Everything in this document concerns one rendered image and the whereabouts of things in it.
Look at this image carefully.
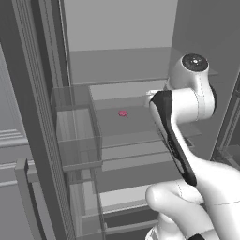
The grey fridge door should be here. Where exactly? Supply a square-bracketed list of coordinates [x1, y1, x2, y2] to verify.
[0, 0, 78, 240]
[209, 70, 240, 172]

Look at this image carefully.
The grey fridge drawer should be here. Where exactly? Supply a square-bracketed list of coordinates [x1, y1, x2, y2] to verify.
[98, 183, 161, 236]

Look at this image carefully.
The grey door handle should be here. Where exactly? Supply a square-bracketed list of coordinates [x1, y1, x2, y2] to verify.
[14, 157, 49, 240]

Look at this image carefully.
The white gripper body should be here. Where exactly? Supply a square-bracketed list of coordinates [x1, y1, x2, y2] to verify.
[143, 89, 164, 109]

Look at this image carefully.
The grey fridge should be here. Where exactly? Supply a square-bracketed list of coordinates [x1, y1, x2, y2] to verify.
[58, 0, 240, 240]

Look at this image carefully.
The glass fridge shelf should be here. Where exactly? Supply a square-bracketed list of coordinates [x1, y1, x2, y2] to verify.
[93, 146, 192, 195]
[89, 95, 203, 150]
[68, 46, 219, 86]

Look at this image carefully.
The clear door bin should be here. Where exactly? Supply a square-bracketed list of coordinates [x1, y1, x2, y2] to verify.
[50, 85, 104, 173]
[67, 170, 108, 240]

